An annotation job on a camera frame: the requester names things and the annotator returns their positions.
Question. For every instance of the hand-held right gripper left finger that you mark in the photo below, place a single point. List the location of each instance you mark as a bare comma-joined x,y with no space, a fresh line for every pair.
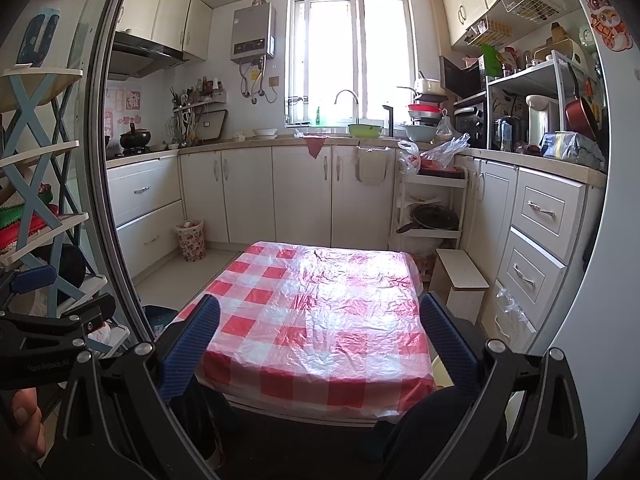
192,345

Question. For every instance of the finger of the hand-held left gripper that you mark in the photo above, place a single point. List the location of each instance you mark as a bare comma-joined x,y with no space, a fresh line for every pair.
85,310
35,279

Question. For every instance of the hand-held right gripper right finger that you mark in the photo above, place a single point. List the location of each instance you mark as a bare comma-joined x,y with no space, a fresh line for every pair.
450,342

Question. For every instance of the person's left hand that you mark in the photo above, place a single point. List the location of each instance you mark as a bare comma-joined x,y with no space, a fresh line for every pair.
25,420

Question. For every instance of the black round object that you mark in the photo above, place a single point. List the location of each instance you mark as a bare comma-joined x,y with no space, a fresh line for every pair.
70,265

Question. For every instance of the dark blue floor container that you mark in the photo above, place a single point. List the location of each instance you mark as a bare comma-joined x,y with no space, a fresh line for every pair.
160,320

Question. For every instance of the red green folded cloth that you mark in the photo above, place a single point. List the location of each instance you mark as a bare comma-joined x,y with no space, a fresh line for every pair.
25,220

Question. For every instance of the white wooden stool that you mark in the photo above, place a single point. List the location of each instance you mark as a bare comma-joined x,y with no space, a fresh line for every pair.
457,270

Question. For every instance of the person's left leg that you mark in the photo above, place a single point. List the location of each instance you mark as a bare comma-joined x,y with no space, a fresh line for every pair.
197,420

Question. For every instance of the person's leg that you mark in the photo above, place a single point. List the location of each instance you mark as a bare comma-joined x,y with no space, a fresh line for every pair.
197,420
430,435

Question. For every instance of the person's right leg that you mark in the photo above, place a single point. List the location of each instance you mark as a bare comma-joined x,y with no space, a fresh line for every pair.
430,435

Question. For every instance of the floral waste bin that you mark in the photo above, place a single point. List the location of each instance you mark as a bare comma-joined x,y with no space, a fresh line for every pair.
191,242

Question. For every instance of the white trolley rack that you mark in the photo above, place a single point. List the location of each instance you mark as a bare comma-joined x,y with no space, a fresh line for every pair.
435,234

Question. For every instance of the black wok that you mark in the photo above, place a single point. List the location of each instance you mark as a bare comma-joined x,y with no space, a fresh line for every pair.
435,217

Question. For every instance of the red checkered covered table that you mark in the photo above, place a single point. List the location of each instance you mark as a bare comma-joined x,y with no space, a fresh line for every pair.
320,320

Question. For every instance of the grey framed glass door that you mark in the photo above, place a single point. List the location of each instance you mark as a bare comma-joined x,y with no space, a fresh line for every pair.
101,160

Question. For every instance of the white refrigerator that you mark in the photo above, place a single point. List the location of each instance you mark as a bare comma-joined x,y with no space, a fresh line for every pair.
600,310

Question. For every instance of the white drawer cabinet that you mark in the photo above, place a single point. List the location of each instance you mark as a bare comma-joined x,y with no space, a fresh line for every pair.
547,205

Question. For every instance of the black cooking pot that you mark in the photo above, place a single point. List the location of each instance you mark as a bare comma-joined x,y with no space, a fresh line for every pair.
135,139

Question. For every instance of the blue white folding shelf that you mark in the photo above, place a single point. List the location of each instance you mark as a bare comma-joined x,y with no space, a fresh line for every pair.
30,105

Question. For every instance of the white red plastic bag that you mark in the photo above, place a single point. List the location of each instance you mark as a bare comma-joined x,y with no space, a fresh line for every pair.
411,160

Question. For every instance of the clear plastic bag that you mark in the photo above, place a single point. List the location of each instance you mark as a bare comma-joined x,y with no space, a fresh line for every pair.
445,152

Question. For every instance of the white cabinet door hanger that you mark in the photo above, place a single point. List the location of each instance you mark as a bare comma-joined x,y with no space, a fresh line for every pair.
374,165

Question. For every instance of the stack of bowls and dishes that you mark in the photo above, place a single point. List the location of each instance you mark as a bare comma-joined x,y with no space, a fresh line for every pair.
422,132

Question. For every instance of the black electric kettle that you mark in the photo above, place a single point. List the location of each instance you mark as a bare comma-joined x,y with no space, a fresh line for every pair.
507,135

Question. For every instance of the black toaster oven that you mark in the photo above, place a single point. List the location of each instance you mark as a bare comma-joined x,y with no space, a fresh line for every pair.
470,122

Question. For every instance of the white tray with black rim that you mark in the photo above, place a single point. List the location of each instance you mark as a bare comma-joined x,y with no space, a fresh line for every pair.
212,125

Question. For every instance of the white bowl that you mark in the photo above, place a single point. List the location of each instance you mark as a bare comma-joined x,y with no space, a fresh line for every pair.
265,133

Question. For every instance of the green wash basin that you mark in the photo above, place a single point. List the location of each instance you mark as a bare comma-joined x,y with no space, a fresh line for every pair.
365,131

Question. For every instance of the black water tap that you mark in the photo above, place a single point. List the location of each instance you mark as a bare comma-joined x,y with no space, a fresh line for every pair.
389,122

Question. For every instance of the blue grey packaged bag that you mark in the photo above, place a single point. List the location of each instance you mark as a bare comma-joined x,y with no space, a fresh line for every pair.
570,147

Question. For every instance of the pink hanging cloth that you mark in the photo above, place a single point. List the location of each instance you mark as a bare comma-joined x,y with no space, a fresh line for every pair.
315,146

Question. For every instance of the white thermos pot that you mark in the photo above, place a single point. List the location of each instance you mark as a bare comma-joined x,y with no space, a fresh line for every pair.
542,120

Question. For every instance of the black range hood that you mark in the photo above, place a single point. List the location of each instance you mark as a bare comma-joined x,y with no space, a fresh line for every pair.
140,52

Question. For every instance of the chrome arched faucet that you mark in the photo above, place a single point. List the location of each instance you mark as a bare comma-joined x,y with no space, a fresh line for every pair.
357,110

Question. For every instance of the red frying pan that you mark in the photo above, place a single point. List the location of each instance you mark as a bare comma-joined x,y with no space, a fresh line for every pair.
580,115

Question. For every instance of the black microwave oven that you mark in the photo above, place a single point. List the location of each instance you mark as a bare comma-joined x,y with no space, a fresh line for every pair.
460,77

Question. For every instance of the white metal shelf rack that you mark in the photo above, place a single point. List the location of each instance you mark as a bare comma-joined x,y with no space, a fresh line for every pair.
530,72

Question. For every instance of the green box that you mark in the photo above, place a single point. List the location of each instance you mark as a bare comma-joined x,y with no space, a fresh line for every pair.
491,60

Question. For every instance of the white framed window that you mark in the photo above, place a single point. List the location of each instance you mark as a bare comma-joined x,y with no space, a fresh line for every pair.
330,55

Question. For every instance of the red cartoon fridge sticker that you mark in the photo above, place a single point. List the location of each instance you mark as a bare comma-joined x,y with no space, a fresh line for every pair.
605,25

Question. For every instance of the red paper wall decoration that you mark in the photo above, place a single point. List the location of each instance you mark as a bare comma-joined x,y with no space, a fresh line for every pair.
125,107

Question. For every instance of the wall utensil rack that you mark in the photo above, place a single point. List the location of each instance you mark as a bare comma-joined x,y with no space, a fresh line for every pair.
192,110

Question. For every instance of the white wall cabinets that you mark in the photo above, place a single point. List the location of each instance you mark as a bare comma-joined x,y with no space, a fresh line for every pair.
165,10

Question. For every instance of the grey wall water heater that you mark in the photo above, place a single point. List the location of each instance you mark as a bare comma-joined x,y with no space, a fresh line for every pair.
252,32

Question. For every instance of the white tall wall cabinet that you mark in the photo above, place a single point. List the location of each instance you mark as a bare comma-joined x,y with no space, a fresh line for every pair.
465,5

